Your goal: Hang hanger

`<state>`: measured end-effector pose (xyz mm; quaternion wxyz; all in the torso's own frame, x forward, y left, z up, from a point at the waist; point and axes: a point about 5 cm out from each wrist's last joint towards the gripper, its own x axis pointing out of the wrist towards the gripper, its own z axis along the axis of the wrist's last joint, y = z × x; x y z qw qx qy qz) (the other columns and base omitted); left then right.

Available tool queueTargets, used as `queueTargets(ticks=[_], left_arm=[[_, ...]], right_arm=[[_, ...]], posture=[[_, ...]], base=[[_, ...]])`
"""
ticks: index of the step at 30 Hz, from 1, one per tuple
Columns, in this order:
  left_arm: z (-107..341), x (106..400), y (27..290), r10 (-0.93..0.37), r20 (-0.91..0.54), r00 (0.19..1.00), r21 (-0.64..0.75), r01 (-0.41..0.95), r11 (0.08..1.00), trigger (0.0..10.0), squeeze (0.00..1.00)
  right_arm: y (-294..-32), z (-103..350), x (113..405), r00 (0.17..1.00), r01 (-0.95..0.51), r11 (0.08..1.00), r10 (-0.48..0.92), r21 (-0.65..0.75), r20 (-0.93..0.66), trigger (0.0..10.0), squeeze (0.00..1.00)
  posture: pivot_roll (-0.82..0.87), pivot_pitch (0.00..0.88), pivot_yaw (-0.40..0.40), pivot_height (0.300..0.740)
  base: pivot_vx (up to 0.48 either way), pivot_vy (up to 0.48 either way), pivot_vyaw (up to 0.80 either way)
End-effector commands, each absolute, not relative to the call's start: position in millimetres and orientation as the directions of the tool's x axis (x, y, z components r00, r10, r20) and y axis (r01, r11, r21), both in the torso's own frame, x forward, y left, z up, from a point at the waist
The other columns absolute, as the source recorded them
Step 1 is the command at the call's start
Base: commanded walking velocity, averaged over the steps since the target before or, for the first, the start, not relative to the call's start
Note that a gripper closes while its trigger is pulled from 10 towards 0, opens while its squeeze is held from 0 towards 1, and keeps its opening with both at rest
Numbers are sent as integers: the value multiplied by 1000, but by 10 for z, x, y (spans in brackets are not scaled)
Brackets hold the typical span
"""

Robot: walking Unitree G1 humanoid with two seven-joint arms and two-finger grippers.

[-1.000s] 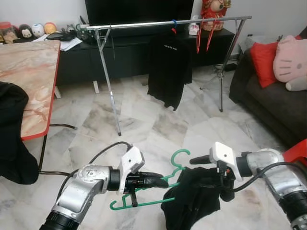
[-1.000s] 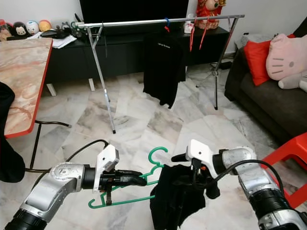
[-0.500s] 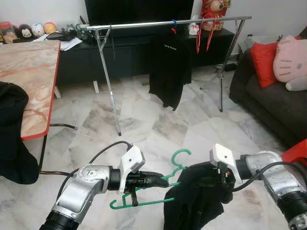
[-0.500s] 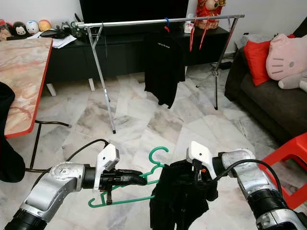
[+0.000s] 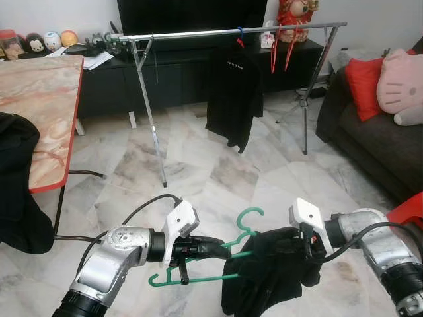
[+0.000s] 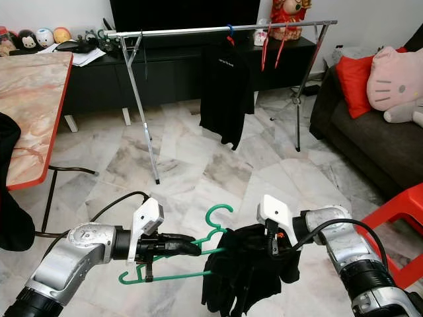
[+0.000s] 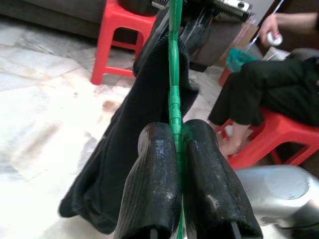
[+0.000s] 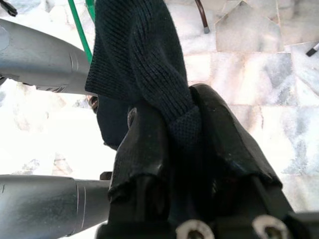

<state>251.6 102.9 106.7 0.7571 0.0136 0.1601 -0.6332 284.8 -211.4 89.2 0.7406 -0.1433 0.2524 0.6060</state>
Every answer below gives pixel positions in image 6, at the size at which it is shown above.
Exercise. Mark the black round plush toy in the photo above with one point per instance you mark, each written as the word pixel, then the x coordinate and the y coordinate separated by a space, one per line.
pixel 28 40

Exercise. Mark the marble top folding table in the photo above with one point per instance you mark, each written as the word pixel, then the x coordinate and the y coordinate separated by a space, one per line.
pixel 30 112

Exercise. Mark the pink cat face pillow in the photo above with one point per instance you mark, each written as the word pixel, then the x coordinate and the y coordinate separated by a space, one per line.
pixel 396 79

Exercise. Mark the red plastic stool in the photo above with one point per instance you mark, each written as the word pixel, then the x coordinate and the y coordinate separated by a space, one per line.
pixel 396 211

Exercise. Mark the black t-shirt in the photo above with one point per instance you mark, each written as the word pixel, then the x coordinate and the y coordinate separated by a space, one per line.
pixel 226 89

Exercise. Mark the red hanger with blue hook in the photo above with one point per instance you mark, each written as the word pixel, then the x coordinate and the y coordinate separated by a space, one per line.
pixel 230 31

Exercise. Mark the red gold figurine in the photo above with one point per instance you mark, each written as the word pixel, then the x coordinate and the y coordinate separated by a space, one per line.
pixel 289 14

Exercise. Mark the red clothes hanger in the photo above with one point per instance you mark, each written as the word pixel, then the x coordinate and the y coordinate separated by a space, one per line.
pixel 265 49

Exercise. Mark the white paper stack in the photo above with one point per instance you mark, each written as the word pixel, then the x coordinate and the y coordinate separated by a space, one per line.
pixel 89 57

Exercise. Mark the black garment with white print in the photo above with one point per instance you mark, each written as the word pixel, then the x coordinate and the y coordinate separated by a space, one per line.
pixel 244 271

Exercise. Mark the red cushion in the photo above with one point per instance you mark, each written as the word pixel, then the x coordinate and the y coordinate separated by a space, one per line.
pixel 353 82

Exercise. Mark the dark grey sofa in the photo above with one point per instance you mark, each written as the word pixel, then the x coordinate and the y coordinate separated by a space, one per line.
pixel 370 145

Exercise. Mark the black TV console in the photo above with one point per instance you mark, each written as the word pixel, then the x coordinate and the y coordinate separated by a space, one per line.
pixel 99 82

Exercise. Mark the grey Totoro plush pillow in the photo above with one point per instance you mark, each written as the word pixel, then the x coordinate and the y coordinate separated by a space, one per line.
pixel 406 115

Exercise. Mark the orange round plush toy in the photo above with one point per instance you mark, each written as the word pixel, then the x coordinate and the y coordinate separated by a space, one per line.
pixel 62 35

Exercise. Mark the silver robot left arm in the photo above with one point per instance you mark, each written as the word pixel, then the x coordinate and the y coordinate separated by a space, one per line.
pixel 79 254

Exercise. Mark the white round plush toy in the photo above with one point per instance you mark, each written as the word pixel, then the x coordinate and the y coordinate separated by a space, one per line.
pixel 45 37

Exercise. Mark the white covered side table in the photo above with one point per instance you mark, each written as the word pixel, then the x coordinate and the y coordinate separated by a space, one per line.
pixel 347 53

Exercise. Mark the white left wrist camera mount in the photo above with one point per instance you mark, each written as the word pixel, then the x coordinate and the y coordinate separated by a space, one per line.
pixel 145 218

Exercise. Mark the black thick garment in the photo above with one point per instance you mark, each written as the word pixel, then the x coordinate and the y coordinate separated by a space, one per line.
pixel 13 218

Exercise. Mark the silver clothes rack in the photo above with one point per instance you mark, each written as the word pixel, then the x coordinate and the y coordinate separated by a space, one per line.
pixel 185 28

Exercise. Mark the black television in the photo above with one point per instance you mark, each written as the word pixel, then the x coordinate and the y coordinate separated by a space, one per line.
pixel 185 12

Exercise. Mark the green clothes hanger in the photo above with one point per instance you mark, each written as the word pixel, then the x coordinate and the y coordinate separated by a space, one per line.
pixel 172 274

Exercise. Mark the tangled black gadget clutter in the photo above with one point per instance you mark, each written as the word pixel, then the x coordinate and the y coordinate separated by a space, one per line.
pixel 102 41

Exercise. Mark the white tissue pack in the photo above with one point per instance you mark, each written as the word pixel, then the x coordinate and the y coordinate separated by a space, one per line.
pixel 260 37

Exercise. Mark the black wallet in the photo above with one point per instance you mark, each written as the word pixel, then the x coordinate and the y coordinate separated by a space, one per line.
pixel 74 45

